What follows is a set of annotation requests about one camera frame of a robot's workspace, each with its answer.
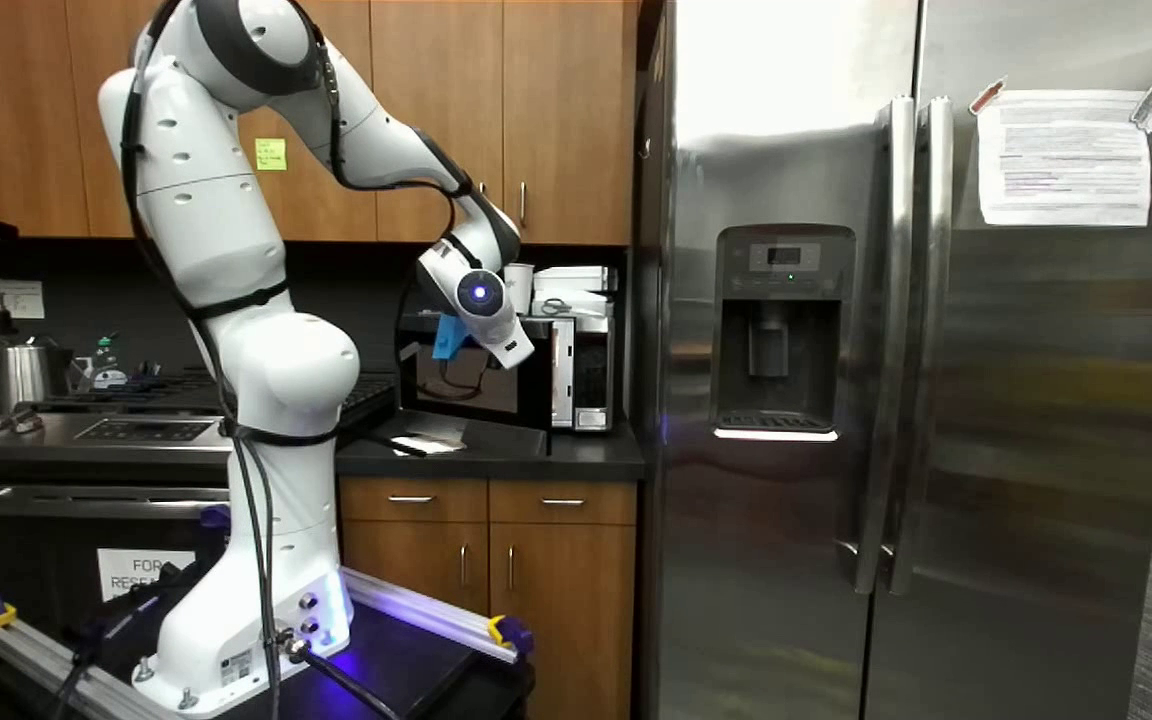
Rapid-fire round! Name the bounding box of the black steel microwave body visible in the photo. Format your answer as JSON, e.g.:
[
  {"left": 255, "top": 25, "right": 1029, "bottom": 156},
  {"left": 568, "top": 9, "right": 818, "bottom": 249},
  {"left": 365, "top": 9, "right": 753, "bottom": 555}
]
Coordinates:
[{"left": 396, "top": 310, "right": 622, "bottom": 442}]

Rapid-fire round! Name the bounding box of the wooden base cabinet door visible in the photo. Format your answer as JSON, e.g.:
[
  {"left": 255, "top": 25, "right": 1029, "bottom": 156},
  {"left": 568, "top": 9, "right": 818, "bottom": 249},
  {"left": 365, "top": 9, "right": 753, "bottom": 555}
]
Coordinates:
[
  {"left": 338, "top": 520, "right": 498, "bottom": 634},
  {"left": 489, "top": 520, "right": 640, "bottom": 720}
]

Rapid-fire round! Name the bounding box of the white box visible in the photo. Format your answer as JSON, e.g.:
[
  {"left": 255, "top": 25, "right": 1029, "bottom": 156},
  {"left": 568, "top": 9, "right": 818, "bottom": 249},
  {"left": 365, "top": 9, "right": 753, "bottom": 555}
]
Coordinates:
[{"left": 531, "top": 260, "right": 622, "bottom": 323}]

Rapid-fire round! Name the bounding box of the translucent white cup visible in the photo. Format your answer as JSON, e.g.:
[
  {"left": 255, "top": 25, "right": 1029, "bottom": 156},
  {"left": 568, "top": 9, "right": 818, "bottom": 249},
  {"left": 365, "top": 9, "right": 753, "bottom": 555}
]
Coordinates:
[{"left": 500, "top": 260, "right": 539, "bottom": 322}]

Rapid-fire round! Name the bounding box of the wooden drawer front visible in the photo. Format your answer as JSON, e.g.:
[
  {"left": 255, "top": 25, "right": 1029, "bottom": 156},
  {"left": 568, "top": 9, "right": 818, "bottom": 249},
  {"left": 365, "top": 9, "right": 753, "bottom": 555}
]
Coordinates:
[
  {"left": 338, "top": 476, "right": 498, "bottom": 530},
  {"left": 489, "top": 476, "right": 640, "bottom": 530}
]

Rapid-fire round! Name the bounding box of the black water dispenser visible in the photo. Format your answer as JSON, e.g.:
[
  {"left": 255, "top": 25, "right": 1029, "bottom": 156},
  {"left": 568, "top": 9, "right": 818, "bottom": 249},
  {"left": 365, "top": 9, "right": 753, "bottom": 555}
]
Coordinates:
[{"left": 712, "top": 219, "right": 862, "bottom": 450}]

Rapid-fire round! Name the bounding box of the stainless steel refrigerator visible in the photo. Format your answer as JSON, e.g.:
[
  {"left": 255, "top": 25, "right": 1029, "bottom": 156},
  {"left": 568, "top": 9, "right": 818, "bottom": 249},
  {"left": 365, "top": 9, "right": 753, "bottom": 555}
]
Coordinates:
[{"left": 632, "top": 0, "right": 1152, "bottom": 720}]

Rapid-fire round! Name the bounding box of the black robot cart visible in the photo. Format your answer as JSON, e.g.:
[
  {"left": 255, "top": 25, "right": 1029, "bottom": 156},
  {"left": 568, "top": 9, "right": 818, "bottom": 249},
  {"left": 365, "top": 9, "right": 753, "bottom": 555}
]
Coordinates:
[{"left": 0, "top": 566, "right": 539, "bottom": 720}]

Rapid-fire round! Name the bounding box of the yellow sticky note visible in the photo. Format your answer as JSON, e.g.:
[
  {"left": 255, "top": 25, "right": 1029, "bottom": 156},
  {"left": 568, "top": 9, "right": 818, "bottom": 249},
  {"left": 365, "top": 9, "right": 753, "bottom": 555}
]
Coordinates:
[{"left": 250, "top": 133, "right": 291, "bottom": 176}]

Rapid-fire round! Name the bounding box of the white oven sign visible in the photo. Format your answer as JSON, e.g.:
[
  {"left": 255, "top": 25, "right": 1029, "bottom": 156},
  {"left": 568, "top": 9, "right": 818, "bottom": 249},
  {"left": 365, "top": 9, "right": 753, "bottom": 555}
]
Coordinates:
[{"left": 91, "top": 546, "right": 201, "bottom": 608}]

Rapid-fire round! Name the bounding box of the white printed notice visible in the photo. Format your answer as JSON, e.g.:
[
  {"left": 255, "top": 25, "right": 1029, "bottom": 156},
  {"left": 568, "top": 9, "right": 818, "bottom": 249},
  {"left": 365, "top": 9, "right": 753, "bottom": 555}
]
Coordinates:
[{"left": 972, "top": 79, "right": 1152, "bottom": 232}]

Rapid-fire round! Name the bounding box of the black gas range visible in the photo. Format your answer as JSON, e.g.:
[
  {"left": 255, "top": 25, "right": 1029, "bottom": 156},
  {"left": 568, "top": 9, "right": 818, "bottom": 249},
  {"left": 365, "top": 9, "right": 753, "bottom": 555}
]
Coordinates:
[{"left": 0, "top": 405, "right": 235, "bottom": 674}]

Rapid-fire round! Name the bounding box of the aluminium rail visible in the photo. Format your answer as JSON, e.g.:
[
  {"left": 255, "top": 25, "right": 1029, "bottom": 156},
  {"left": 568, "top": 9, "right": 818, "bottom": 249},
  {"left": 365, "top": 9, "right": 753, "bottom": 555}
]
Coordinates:
[
  {"left": 338, "top": 566, "right": 529, "bottom": 667},
  {"left": 0, "top": 612, "right": 192, "bottom": 720}
]

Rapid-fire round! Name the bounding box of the black velcro strap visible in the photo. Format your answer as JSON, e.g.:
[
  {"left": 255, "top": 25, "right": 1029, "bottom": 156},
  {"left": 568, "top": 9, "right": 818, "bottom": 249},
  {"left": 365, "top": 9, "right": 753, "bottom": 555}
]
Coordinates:
[
  {"left": 179, "top": 277, "right": 295, "bottom": 329},
  {"left": 216, "top": 413, "right": 345, "bottom": 454}
]

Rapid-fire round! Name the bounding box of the silver refrigerator door handle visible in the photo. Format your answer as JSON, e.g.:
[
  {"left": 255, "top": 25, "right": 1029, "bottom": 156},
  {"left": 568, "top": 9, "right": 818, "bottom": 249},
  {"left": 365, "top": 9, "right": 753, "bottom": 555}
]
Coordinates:
[
  {"left": 915, "top": 97, "right": 959, "bottom": 598},
  {"left": 853, "top": 97, "right": 925, "bottom": 601}
]

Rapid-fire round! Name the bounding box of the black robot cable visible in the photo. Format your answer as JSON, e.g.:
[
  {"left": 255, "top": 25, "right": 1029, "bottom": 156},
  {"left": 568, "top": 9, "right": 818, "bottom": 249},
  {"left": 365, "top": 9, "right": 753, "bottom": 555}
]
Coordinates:
[{"left": 118, "top": 0, "right": 287, "bottom": 720}]

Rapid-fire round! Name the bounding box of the black base cable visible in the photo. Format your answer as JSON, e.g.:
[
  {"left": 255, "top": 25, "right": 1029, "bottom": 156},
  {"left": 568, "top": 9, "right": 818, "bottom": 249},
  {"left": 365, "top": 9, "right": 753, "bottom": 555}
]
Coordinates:
[{"left": 277, "top": 637, "right": 402, "bottom": 720}]

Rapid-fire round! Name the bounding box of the white wall outlet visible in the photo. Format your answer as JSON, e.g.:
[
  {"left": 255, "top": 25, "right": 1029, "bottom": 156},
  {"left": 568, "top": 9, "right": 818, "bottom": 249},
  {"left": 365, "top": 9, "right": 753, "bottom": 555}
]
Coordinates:
[{"left": 0, "top": 277, "right": 52, "bottom": 323}]

